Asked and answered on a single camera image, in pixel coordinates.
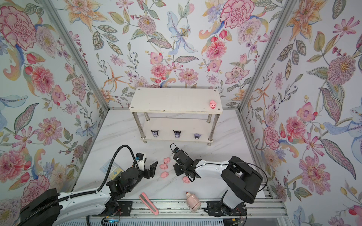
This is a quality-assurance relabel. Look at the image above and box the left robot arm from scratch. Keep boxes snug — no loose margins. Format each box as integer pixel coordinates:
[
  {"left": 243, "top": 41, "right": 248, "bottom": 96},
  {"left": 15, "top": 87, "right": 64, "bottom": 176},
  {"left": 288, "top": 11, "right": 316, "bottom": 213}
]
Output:
[{"left": 19, "top": 153, "right": 158, "bottom": 226}]

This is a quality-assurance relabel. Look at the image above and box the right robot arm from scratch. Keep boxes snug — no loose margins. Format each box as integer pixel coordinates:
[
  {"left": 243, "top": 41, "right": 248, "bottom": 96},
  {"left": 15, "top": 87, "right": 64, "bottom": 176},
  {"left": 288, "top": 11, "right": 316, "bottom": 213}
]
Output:
[{"left": 173, "top": 147, "right": 264, "bottom": 217}]

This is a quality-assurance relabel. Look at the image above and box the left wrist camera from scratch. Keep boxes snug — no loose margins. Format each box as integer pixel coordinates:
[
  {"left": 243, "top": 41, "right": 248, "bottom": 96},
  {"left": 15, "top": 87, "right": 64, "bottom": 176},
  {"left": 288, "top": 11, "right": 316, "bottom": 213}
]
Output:
[{"left": 135, "top": 153, "right": 147, "bottom": 171}]

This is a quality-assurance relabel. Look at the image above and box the pink pig toy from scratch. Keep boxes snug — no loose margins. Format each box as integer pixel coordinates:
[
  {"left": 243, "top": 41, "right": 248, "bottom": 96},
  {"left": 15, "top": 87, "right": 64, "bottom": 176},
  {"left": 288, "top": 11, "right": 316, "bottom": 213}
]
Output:
[
  {"left": 183, "top": 176, "right": 191, "bottom": 184},
  {"left": 209, "top": 100, "right": 217, "bottom": 109}
]

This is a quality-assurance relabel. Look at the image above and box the small pink toy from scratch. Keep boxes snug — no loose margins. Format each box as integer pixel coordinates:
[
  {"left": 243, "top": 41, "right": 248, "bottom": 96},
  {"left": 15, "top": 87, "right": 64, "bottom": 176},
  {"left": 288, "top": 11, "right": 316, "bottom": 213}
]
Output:
[{"left": 160, "top": 171, "right": 169, "bottom": 179}]

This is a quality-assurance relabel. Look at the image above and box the pink toy cluster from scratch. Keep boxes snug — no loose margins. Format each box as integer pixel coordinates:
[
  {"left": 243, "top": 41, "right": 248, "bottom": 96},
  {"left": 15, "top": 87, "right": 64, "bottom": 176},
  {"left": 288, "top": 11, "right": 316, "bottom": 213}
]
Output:
[{"left": 160, "top": 157, "right": 171, "bottom": 170}]

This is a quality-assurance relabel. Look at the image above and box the Kuromi figure black purple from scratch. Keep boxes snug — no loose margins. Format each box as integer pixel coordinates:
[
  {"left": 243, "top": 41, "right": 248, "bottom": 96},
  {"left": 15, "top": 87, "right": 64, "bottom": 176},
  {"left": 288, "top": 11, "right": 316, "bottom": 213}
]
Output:
[{"left": 151, "top": 130, "right": 159, "bottom": 137}]

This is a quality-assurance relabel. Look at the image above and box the pink glue bottle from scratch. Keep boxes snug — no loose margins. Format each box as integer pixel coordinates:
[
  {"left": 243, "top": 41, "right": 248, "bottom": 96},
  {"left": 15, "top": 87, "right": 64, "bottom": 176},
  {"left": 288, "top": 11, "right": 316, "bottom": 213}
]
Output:
[{"left": 186, "top": 192, "right": 201, "bottom": 212}]

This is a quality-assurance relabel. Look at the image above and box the pink utility knife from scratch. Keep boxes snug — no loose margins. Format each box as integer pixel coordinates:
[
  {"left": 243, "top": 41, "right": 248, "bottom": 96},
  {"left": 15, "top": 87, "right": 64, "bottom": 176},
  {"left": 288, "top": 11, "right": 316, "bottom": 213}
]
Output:
[{"left": 139, "top": 192, "right": 159, "bottom": 215}]

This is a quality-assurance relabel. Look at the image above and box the white two-tier shelf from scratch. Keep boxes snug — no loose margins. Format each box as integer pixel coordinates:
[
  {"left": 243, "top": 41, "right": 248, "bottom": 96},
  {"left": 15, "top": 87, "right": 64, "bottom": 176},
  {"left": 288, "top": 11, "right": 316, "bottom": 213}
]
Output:
[{"left": 129, "top": 88, "right": 223, "bottom": 146}]

